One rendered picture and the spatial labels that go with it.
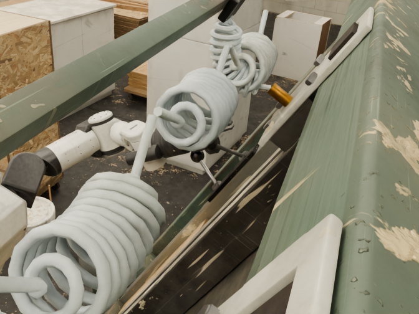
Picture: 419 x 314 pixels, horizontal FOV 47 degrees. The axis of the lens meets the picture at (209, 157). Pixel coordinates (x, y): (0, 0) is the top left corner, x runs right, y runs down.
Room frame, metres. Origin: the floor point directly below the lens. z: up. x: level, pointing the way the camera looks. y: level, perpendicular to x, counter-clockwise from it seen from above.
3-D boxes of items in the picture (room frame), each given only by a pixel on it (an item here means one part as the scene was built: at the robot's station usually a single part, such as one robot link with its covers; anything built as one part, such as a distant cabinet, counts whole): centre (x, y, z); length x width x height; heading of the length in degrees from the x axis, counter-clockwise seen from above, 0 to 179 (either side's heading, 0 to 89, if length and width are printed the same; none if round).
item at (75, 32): (4.48, 1.54, 0.48); 1.00 x 0.64 x 0.95; 156
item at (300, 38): (5.96, -1.00, 0.36); 0.58 x 0.45 x 0.72; 66
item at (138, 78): (4.83, 0.62, 0.15); 0.61 x 0.52 x 0.31; 156
